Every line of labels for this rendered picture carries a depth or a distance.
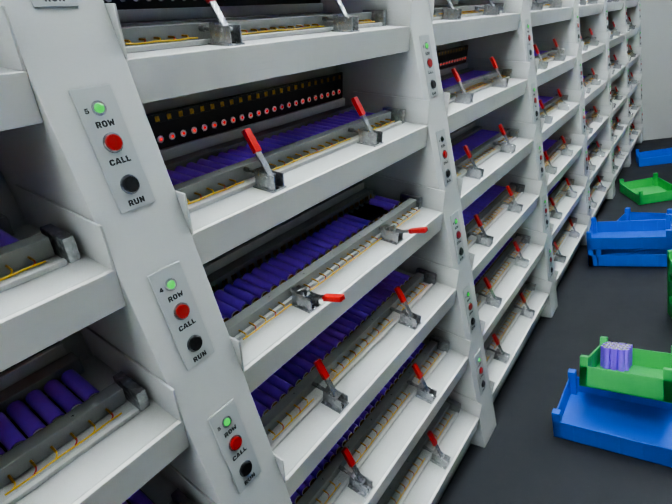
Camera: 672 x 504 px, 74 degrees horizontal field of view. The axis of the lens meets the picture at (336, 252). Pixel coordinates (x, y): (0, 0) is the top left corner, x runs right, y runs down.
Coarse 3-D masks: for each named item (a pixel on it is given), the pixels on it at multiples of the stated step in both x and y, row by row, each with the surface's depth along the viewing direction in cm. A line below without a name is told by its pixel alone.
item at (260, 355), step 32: (352, 192) 103; (384, 192) 108; (416, 192) 102; (288, 224) 88; (416, 224) 95; (224, 256) 76; (384, 256) 84; (320, 288) 75; (352, 288) 76; (288, 320) 68; (320, 320) 70; (256, 352) 62; (288, 352) 66; (256, 384) 62
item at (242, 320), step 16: (400, 208) 96; (384, 224) 91; (400, 224) 93; (352, 240) 84; (368, 240) 88; (336, 256) 80; (352, 256) 82; (304, 272) 75; (320, 272) 77; (288, 288) 71; (256, 304) 67; (272, 304) 69; (240, 320) 64; (256, 320) 66
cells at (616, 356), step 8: (608, 344) 136; (616, 344) 137; (624, 344) 136; (600, 352) 136; (608, 352) 133; (616, 352) 132; (624, 352) 130; (632, 352) 136; (600, 360) 136; (608, 360) 133; (616, 360) 132; (624, 360) 131; (608, 368) 133; (616, 368) 132; (624, 368) 131
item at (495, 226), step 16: (512, 176) 158; (496, 192) 153; (512, 192) 143; (528, 192) 157; (480, 208) 142; (496, 208) 144; (512, 208) 143; (528, 208) 147; (464, 224) 132; (480, 224) 124; (496, 224) 136; (512, 224) 136; (480, 240) 125; (496, 240) 127; (480, 256) 120; (480, 272) 121
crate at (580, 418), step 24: (576, 384) 131; (576, 408) 127; (600, 408) 125; (624, 408) 123; (648, 408) 121; (576, 432) 116; (600, 432) 112; (624, 432) 116; (648, 432) 114; (648, 456) 107
